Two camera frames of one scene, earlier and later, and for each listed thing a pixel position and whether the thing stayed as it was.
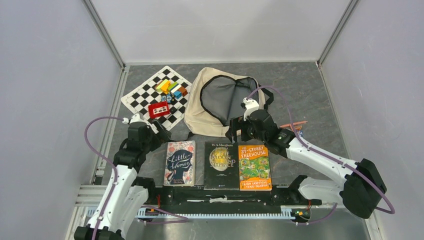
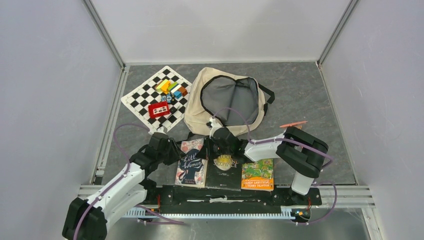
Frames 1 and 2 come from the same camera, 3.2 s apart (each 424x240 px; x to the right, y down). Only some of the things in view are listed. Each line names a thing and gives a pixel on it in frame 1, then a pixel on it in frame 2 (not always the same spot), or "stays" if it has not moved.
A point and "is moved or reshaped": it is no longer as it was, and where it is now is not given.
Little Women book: x=179 y=166 is moved or reshaped
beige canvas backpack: x=215 y=96 stays
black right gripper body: x=252 y=134 to x=215 y=150
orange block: x=165 y=87 stays
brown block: x=183 y=90 stays
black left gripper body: x=154 y=139 to x=171 y=154
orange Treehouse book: x=254 y=168 stays
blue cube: x=177 y=94 stays
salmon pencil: x=284 y=125 stays
